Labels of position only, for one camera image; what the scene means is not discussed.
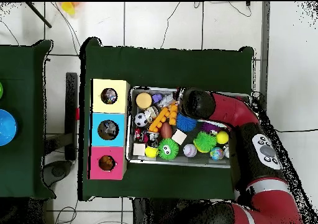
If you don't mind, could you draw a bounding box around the blue round disc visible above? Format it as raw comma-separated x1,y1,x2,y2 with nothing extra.
0,109,18,146

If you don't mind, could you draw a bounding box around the shallow clear mesh bin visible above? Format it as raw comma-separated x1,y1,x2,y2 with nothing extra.
126,87,251,170

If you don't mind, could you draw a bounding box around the black rod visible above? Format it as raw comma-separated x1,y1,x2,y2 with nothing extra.
24,2,53,29

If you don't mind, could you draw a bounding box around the globe print ball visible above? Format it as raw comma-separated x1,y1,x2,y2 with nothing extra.
209,146,225,161

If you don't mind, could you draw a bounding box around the multicolour cartoon print cloth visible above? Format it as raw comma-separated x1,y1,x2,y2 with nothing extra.
101,89,117,104

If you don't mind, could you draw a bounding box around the green cloth side table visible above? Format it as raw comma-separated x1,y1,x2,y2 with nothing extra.
0,39,55,200

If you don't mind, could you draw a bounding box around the black cable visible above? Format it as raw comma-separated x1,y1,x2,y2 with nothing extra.
160,1,182,50
250,91,318,135

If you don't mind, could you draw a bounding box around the brown toy football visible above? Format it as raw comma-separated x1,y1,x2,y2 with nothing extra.
160,123,174,140

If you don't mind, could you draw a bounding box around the yellow rubber duck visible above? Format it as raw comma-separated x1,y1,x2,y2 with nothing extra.
100,156,115,171

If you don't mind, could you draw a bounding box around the black white toy soccer ball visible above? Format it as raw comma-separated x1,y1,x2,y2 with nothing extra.
134,113,149,128

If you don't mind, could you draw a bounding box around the blue spiky ball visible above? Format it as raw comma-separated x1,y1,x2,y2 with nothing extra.
176,114,198,133

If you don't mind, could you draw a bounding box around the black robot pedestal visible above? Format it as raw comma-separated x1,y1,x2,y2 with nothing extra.
131,198,199,224

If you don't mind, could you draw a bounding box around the yellow ball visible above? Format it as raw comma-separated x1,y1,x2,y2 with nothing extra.
145,146,160,159
216,130,230,145

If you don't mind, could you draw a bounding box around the yellow floor object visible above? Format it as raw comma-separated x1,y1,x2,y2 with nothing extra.
60,2,78,16

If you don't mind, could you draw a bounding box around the small wooden cube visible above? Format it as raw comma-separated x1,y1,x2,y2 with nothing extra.
133,143,147,157
171,129,188,145

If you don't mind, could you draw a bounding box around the white toy baseball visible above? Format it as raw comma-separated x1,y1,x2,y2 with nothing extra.
183,143,198,158

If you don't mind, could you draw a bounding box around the grey metal beam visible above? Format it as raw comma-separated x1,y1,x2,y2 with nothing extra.
255,1,271,120

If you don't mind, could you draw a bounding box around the peach orange ball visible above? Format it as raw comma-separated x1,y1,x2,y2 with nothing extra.
136,92,153,110

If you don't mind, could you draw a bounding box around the large light green spiky ball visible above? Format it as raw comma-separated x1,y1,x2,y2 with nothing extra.
193,131,217,153

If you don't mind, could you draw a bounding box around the orange plastic toy brick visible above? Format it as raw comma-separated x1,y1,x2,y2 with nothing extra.
148,104,179,133

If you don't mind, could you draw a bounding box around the wooden box with three holes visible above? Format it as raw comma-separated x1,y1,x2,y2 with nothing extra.
88,78,130,181

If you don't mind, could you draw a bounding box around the black chair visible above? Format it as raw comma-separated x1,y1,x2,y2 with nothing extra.
43,72,80,187

